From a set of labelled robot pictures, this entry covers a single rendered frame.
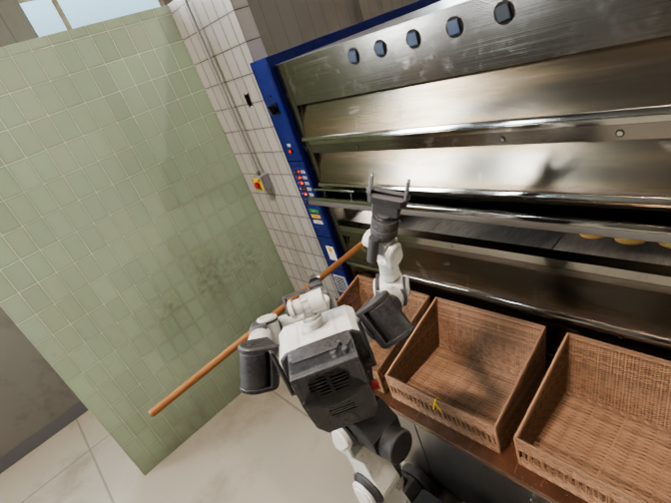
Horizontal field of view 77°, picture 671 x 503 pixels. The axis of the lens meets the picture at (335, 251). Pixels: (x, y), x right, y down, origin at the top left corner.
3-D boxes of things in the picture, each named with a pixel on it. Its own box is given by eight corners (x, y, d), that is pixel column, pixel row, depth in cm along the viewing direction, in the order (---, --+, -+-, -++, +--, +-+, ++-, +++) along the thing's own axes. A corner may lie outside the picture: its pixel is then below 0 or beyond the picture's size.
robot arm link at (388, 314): (412, 315, 139) (410, 327, 125) (390, 331, 141) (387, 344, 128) (390, 287, 139) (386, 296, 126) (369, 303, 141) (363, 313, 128)
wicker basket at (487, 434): (445, 335, 227) (434, 294, 214) (554, 372, 185) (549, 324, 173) (389, 398, 202) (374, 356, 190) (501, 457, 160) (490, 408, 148)
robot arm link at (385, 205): (405, 208, 120) (400, 239, 128) (411, 190, 127) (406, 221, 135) (362, 199, 123) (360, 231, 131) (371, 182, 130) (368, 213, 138)
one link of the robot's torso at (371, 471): (408, 479, 169) (383, 403, 146) (381, 516, 159) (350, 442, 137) (379, 458, 179) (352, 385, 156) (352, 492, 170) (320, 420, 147)
